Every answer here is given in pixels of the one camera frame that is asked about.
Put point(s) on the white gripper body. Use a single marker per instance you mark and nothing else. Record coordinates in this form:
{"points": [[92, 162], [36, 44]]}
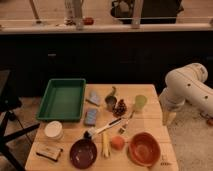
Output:
{"points": [[168, 116]]}

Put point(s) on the light green plastic cup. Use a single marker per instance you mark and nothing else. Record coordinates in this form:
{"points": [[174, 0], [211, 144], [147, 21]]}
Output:
{"points": [[140, 102]]}

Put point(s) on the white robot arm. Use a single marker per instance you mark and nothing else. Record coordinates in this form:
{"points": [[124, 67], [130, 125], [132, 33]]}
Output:
{"points": [[186, 84]]}

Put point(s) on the green plastic tray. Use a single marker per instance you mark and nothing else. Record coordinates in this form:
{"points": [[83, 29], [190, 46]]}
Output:
{"points": [[63, 100]]}

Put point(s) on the orange clay bowl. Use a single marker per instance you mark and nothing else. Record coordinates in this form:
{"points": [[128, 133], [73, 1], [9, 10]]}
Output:
{"points": [[144, 150]]}

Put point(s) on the brown pine cone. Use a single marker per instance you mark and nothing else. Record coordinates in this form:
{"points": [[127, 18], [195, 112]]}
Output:
{"points": [[120, 109]]}

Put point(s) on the small metal fork brush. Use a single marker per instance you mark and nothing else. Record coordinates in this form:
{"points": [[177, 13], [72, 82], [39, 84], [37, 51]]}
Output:
{"points": [[124, 126]]}

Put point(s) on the orange round fruit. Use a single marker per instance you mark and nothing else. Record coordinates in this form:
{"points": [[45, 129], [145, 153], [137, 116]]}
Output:
{"points": [[117, 143]]}

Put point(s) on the grey metal cup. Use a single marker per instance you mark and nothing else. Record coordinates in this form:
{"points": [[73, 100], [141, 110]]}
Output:
{"points": [[111, 103]]}

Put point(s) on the blue rectangular sponge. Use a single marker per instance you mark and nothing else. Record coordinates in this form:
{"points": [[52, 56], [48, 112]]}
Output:
{"points": [[90, 117]]}

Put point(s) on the black white dish brush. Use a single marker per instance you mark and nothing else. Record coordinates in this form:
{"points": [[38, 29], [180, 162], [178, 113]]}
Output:
{"points": [[93, 131]]}

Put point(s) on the dark bag on counter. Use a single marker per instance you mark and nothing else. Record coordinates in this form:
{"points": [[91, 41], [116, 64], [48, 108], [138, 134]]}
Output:
{"points": [[153, 11]]}

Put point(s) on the white round container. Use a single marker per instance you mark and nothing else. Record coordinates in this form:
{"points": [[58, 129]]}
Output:
{"points": [[54, 130]]}

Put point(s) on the wooden block eraser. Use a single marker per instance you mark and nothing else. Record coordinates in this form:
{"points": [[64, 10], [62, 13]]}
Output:
{"points": [[49, 152]]}

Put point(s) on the red object on counter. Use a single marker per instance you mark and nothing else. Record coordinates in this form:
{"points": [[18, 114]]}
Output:
{"points": [[88, 21]]}

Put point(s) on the black office chair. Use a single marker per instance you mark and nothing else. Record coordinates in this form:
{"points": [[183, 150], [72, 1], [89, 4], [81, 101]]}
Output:
{"points": [[8, 102]]}

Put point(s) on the wooden stick stand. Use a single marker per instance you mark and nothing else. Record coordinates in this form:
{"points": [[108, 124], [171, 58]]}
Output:
{"points": [[35, 14]]}

